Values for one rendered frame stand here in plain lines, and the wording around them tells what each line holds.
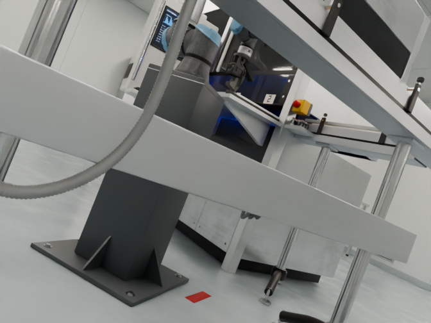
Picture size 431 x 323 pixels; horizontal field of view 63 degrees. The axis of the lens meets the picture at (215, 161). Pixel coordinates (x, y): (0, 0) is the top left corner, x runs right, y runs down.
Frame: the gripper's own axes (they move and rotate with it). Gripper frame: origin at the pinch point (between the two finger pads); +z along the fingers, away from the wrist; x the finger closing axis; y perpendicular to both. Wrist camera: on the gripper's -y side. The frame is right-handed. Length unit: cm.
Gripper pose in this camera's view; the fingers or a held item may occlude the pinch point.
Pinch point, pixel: (232, 93)
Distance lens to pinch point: 190.1
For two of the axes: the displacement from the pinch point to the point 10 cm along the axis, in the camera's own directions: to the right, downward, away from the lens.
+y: -7.5, -3.1, -5.8
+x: 5.5, 1.9, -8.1
